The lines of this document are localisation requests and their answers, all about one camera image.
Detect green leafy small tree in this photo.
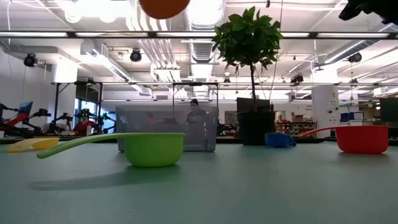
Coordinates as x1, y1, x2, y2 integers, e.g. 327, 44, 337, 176
211, 6, 284, 113

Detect yellow plastic measuring cup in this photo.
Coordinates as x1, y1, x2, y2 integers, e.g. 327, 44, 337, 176
5, 137, 60, 154

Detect green plastic measuring cup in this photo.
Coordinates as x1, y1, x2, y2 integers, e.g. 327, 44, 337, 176
36, 132, 187, 168

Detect blue storage bins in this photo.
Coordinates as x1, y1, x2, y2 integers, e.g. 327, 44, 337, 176
340, 111, 364, 123

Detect black plant pot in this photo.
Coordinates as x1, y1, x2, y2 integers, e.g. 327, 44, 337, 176
237, 111, 276, 146

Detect red plastic measuring cup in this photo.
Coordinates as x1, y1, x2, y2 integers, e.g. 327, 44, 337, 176
298, 124, 392, 155

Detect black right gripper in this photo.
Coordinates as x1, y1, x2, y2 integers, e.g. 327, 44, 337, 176
338, 0, 398, 26

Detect grey plastic basket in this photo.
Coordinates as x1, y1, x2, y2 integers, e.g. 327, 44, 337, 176
115, 105, 219, 152

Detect orange round object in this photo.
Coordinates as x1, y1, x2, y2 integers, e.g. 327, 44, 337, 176
138, 0, 191, 20

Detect black table frame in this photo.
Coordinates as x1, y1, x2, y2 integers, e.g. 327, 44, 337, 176
0, 136, 398, 146

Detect black overhead rig bar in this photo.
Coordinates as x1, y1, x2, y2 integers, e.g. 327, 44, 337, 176
0, 30, 398, 40

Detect blue-screen monitor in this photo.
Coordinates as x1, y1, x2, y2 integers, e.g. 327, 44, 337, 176
17, 101, 34, 116

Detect black monitor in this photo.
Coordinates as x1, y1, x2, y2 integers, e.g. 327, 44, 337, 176
236, 97, 271, 113
379, 98, 398, 139

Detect black background frame stand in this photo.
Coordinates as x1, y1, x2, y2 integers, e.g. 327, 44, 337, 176
51, 81, 104, 135

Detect white building column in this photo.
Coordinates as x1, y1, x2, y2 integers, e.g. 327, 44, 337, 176
312, 85, 340, 138

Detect person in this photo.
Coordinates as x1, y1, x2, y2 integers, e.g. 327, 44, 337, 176
73, 108, 97, 136
185, 98, 208, 125

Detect blue plastic measuring cup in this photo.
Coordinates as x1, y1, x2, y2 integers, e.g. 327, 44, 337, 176
264, 133, 297, 148

